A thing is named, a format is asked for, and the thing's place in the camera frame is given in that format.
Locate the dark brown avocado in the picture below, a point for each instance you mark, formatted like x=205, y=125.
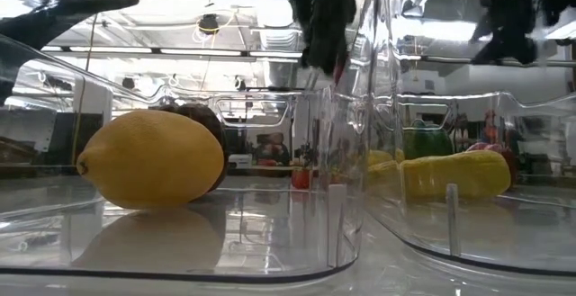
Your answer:
x=207, y=118

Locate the clear plastic container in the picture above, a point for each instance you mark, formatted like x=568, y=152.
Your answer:
x=517, y=242
x=270, y=242

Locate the silver ventilation duct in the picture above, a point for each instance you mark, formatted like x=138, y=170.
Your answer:
x=279, y=39

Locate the yellow lemon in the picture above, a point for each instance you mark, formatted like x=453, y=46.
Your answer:
x=153, y=158

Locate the black ceiling dome fixture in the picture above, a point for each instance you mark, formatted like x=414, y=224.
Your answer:
x=208, y=24

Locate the green bell pepper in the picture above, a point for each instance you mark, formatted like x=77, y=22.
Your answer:
x=427, y=145

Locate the long ceiling light strip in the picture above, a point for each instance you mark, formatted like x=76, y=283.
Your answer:
x=198, y=52

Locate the yellow corn cob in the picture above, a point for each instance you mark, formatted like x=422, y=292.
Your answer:
x=454, y=174

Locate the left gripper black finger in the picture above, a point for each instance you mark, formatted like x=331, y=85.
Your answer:
x=309, y=12
x=333, y=21

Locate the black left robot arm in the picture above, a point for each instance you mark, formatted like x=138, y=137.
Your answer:
x=54, y=21

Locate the red bell pepper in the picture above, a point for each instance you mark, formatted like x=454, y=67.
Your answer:
x=490, y=146

